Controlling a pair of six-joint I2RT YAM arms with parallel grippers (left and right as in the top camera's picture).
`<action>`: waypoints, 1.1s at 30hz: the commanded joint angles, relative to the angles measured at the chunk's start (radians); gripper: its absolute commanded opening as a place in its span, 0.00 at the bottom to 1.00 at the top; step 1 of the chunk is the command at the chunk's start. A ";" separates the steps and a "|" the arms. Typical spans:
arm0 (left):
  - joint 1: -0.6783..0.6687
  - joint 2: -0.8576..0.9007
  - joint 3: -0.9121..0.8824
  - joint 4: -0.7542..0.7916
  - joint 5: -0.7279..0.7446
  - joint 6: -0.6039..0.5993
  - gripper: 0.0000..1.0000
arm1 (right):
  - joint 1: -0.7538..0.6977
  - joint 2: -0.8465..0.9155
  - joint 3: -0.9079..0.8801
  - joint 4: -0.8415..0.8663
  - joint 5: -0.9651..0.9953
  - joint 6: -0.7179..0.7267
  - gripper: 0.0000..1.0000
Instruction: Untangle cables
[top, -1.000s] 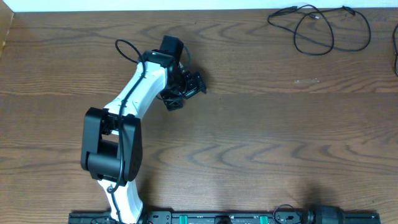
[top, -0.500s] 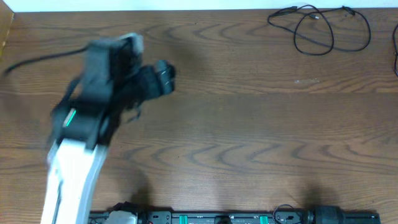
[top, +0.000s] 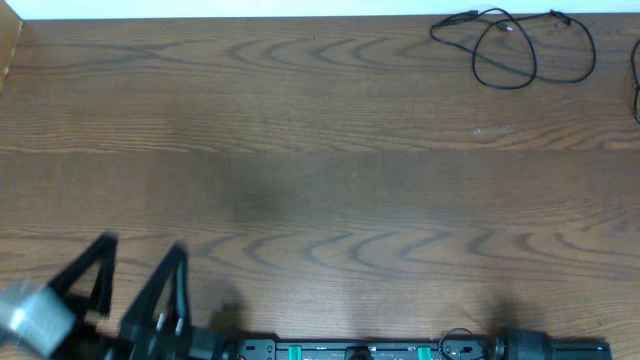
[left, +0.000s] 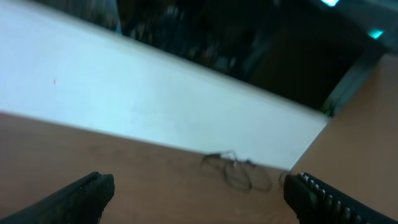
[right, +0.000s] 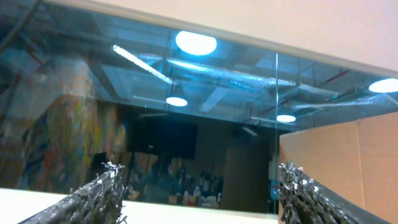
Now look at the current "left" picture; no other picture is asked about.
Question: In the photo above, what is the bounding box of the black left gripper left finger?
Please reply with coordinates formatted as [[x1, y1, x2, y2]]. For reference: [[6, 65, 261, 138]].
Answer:
[[1, 172, 115, 224]]

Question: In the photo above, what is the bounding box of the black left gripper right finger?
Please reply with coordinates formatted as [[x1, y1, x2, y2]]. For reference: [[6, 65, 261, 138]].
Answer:
[[284, 172, 397, 224]]

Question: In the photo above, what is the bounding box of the black USB cable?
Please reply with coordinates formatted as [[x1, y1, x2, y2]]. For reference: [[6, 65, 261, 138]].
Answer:
[[198, 149, 274, 192]]

